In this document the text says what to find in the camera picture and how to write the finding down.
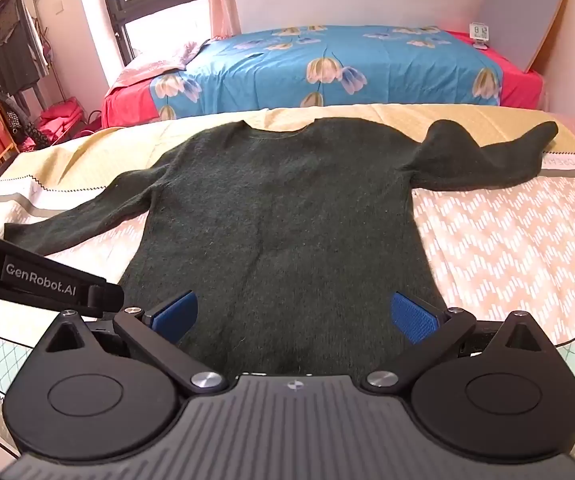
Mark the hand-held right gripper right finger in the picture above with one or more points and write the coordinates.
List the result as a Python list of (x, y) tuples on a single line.
[(412, 317)]

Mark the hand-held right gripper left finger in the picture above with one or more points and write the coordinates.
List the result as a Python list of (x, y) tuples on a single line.
[(176, 314)]

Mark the dark green sweater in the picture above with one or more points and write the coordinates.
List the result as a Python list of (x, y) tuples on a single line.
[(292, 220)]

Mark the red clothes pile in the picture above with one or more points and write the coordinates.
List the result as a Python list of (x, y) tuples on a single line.
[(57, 117)]

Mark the dark hanging clothes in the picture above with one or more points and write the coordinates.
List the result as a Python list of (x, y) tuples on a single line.
[(12, 45)]

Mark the yellow and pink printed bedsheet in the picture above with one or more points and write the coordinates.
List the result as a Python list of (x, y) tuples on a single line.
[(492, 240)]

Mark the polka dot garment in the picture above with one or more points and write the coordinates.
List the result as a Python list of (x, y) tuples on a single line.
[(15, 115)]

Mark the pink pillow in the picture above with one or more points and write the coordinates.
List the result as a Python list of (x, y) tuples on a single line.
[(152, 67)]

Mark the blue floral bedsheet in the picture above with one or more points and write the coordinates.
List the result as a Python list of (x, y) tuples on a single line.
[(267, 75)]

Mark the black framed window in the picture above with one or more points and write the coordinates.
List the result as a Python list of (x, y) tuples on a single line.
[(117, 10)]

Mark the white digital clock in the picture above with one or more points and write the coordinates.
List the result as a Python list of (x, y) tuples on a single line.
[(479, 31)]

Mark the pink curtain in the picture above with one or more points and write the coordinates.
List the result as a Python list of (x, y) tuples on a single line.
[(222, 0)]

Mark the grey board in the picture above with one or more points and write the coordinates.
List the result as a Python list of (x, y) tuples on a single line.
[(522, 10)]

